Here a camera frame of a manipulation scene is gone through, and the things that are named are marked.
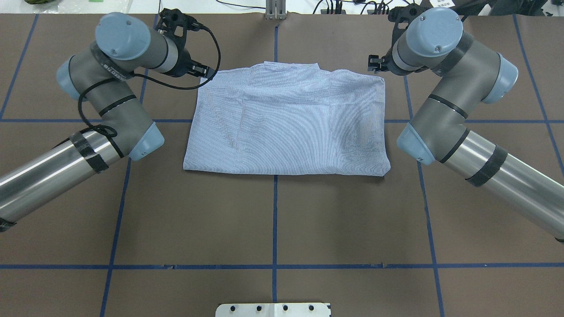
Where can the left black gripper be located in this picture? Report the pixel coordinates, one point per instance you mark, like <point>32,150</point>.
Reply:
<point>185,63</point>

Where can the aluminium frame post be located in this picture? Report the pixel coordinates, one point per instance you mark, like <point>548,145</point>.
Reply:
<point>275,9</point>

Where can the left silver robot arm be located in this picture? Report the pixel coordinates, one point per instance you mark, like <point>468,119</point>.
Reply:
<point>116,123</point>

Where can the light blue striped shirt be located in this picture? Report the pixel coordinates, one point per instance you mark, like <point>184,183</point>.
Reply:
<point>289,119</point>

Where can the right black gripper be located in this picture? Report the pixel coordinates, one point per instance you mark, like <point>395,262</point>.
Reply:
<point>387,62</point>

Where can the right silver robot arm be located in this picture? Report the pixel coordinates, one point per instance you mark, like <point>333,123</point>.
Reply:
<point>433,38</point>

